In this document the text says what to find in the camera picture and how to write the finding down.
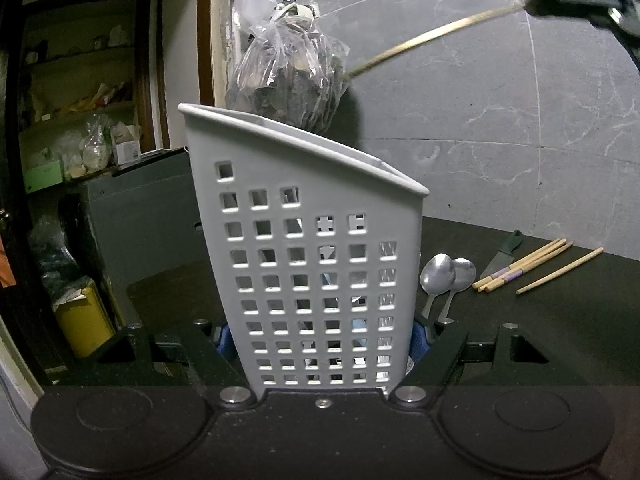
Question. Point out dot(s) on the yellow plastic container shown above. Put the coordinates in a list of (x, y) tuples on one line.
[(85, 320)]

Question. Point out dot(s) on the wooden door frame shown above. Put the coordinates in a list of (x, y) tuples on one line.
[(205, 35)]

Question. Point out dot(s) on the hanging clear plastic bag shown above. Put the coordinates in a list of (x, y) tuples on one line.
[(290, 85)]

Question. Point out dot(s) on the wooden shelf unit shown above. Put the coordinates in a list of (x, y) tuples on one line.
[(75, 60)]

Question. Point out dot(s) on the metal spoon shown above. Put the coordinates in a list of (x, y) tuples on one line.
[(465, 272), (437, 272)]

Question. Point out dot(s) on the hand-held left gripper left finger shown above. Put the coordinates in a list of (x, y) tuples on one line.
[(226, 342)]

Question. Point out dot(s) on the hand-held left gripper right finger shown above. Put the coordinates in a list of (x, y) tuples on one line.
[(419, 342)]

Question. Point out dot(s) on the dark plastic bag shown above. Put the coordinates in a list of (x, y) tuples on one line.
[(52, 260)]

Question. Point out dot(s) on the dark wooden door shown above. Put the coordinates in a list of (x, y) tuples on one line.
[(12, 110)]

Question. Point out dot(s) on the clear plastic food bags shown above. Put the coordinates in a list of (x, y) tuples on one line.
[(87, 150)]

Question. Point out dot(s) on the small white box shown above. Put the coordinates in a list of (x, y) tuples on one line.
[(127, 151)]

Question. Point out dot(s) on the white perforated utensil basket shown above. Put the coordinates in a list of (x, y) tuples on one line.
[(210, 140)]

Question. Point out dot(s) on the green box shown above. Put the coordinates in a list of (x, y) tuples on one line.
[(44, 177)]

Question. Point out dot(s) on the grey cabinet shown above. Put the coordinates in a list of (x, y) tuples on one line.
[(140, 220)]

